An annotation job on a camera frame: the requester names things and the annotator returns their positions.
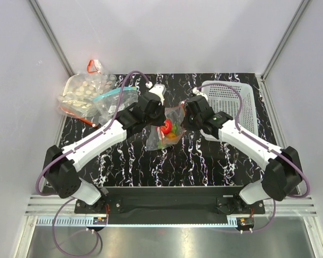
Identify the red apple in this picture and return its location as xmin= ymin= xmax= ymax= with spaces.
xmin=160 ymin=119 xmax=172 ymax=135

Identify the green round fruit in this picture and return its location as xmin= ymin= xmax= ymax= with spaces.
xmin=171 ymin=122 xmax=184 ymax=135

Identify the clear bag orange zipper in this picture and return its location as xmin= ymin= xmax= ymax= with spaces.
xmin=146 ymin=104 xmax=185 ymax=151

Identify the brown kiwi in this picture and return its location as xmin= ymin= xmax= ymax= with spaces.
xmin=165 ymin=132 xmax=177 ymax=139

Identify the white plastic basket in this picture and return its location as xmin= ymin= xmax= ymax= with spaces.
xmin=201 ymin=81 xmax=258 ymax=135

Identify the green leafy vegetable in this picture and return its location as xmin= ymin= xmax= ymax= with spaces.
xmin=157 ymin=141 xmax=167 ymax=149

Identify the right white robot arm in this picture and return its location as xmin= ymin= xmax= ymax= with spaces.
xmin=182 ymin=96 xmax=303 ymax=213

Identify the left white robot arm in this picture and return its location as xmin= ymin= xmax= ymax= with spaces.
xmin=43 ymin=92 xmax=165 ymax=213

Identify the clear bag teal zipper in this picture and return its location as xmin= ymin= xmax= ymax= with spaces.
xmin=93 ymin=87 xmax=138 ymax=125

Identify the small bag orange zipper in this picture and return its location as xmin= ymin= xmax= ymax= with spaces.
xmin=87 ymin=59 xmax=110 ymax=75

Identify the bag of round biscuits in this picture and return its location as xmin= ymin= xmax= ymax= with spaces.
xmin=57 ymin=73 xmax=117 ymax=127

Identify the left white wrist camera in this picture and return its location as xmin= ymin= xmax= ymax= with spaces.
xmin=149 ymin=84 xmax=166 ymax=105

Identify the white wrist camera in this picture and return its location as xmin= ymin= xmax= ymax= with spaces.
xmin=149 ymin=84 xmax=166 ymax=105
xmin=192 ymin=87 xmax=208 ymax=100

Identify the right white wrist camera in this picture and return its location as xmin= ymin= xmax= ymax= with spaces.
xmin=192 ymin=87 xmax=208 ymax=100

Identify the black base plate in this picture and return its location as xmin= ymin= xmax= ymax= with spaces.
xmin=74 ymin=186 xmax=265 ymax=222

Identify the white slotted cable duct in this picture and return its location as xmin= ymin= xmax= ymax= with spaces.
xmin=36 ymin=216 xmax=239 ymax=228

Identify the left aluminium frame post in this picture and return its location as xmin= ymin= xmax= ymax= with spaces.
xmin=27 ymin=0 xmax=75 ymax=77

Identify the aluminium frame post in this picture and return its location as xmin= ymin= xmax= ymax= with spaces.
xmin=27 ymin=0 xmax=75 ymax=77
xmin=261 ymin=0 xmax=312 ymax=82

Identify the front aluminium rail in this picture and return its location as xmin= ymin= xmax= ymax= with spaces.
xmin=24 ymin=195 xmax=317 ymax=217

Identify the right aluminium frame post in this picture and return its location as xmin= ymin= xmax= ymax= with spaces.
xmin=261 ymin=0 xmax=312 ymax=82

